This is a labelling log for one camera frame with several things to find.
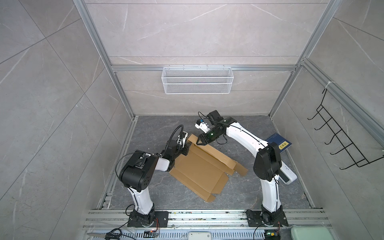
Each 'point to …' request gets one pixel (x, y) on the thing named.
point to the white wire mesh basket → (196, 80)
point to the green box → (311, 233)
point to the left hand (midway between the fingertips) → (188, 137)
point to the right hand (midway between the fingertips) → (200, 141)
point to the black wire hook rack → (349, 146)
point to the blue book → (283, 143)
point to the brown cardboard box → (205, 170)
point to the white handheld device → (287, 175)
